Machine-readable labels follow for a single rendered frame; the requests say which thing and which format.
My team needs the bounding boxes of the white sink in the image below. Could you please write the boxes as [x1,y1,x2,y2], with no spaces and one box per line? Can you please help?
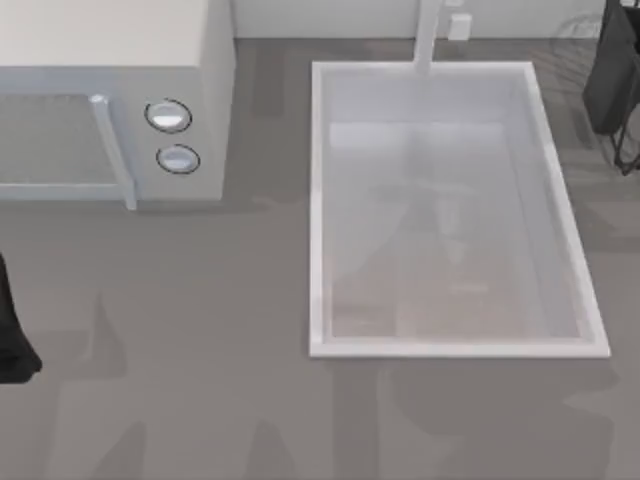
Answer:
[308,60,612,359]

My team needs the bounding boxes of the small round microwave knob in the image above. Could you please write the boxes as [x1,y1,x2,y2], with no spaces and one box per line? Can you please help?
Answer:
[155,143,202,176]

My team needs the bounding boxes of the pale microwave oven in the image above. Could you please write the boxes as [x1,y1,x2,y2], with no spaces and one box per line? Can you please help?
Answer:
[0,0,237,211]

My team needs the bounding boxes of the large round microwave knob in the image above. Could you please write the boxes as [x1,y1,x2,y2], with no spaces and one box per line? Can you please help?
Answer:
[143,98,194,135]

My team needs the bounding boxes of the tall white tap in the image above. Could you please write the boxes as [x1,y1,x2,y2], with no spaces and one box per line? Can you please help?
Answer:
[412,0,441,77]

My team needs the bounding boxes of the microwave oven door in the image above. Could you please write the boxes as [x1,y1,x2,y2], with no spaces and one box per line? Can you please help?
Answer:
[0,93,137,202]

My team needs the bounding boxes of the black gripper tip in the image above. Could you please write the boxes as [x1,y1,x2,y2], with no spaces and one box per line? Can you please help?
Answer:
[0,252,43,386]

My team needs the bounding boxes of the microwave door handle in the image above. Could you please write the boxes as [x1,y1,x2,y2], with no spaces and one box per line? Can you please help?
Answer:
[88,93,138,211]

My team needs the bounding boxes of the white wall socket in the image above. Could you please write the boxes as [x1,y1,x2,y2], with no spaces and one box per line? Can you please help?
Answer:
[448,13,473,41]

